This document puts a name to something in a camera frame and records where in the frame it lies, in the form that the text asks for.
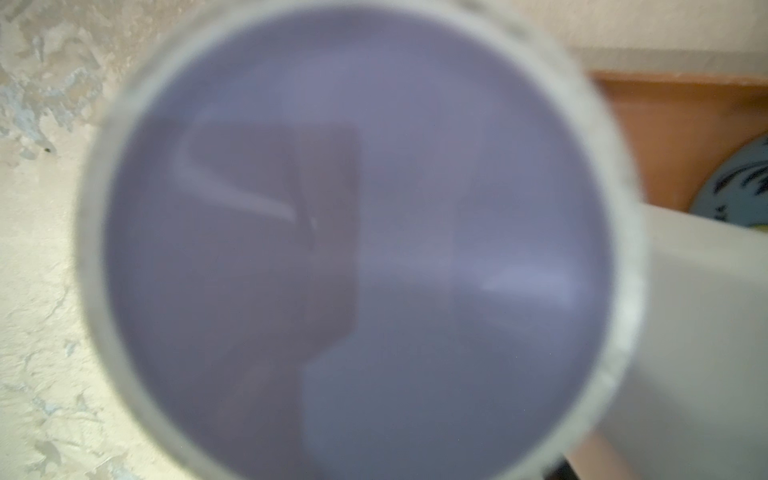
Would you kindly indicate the brown serving tray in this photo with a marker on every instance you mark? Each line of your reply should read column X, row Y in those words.
column 681, row 127

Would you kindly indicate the white faceted mug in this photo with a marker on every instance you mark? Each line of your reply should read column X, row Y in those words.
column 694, row 402

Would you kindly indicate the purple mug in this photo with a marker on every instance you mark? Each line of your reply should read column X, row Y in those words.
column 362, row 240

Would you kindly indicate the blue patterned mug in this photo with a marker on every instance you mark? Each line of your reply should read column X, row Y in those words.
column 736, row 193

